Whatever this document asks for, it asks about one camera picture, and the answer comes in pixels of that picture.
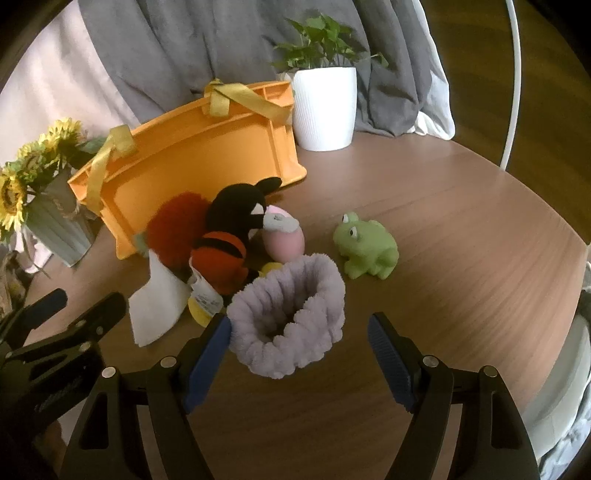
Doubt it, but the orange plastic basket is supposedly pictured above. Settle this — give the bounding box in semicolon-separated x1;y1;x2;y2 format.
68;79;308;261

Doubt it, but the sunflower bouquet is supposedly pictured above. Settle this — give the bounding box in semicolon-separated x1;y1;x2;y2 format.
0;117;109;245

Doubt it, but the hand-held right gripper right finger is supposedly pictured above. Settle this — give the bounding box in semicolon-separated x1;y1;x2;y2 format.
367;312;541;480

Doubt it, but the white metal hoop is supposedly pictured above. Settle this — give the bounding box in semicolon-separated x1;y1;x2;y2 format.
500;0;523;172

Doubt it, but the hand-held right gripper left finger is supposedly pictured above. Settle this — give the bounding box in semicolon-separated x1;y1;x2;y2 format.
60;314;232;480

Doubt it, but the white cloth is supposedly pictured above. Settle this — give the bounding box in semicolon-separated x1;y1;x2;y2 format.
128;251;192;348

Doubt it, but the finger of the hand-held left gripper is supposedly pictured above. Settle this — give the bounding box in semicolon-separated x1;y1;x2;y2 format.
0;289;68;352
4;292;128;367

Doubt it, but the pink curtain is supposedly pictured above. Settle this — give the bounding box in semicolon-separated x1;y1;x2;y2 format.
0;4;139;158

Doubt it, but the yellow plush toy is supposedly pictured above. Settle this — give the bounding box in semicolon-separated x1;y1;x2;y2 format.
187;261;282;329

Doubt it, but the white sheer curtain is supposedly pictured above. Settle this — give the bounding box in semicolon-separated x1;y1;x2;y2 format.
410;46;456;141

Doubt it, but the pink egg-shaped toy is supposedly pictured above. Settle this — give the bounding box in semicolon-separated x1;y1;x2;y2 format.
261;206;306;264

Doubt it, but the white round chair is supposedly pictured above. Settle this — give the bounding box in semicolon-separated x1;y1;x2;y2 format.
526;277;591;468

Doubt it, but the white ribbed plant pot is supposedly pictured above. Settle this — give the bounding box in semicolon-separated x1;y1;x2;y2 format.
292;67;358;152

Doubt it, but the grey curtain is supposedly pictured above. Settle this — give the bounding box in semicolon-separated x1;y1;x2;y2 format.
78;0;444;139

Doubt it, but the green frog toy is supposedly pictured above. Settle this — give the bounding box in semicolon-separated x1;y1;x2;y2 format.
333;211;399;280

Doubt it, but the black and orange plush toy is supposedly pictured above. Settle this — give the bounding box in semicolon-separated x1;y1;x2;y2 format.
189;176;283;296

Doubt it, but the grey-green ribbed vase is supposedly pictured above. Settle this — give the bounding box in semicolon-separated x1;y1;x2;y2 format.
21;168;98;267

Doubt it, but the purple fuzzy headband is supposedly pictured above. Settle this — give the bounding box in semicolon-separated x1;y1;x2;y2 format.
226;253;347;380

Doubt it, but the brown patterned cushion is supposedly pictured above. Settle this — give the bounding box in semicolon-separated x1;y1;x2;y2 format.
0;249;33;319

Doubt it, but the red fluffy plush toy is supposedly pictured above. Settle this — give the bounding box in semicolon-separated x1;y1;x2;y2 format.
134;193;213;271

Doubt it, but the green leafy plant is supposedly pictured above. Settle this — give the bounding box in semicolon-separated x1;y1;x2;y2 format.
271;13;389;75

